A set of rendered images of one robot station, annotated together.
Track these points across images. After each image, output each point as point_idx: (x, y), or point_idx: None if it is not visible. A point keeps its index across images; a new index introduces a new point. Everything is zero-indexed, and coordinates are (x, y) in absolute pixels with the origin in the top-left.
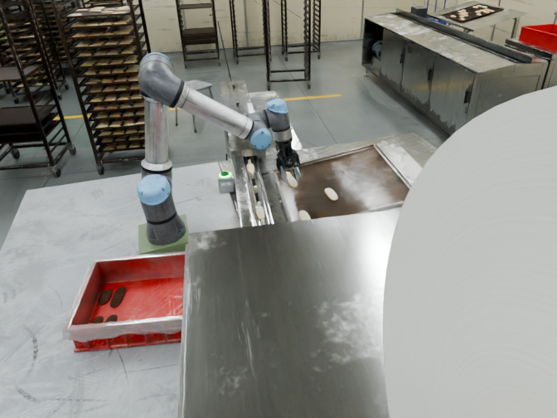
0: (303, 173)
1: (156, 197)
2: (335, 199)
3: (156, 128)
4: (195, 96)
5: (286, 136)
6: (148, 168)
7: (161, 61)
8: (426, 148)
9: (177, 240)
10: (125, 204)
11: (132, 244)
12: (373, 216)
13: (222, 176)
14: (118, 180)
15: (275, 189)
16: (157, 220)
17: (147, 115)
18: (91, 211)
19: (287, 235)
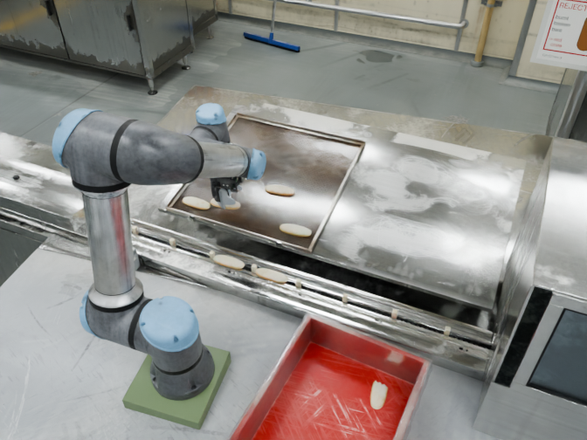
0: (207, 188)
1: (195, 328)
2: (293, 192)
3: (126, 233)
4: (206, 148)
5: None
6: (127, 303)
7: (134, 120)
8: (233, 95)
9: (214, 365)
10: (19, 402)
11: (148, 428)
12: (559, 163)
13: None
14: None
15: (180, 228)
16: (196, 359)
17: (108, 222)
18: None
19: (571, 221)
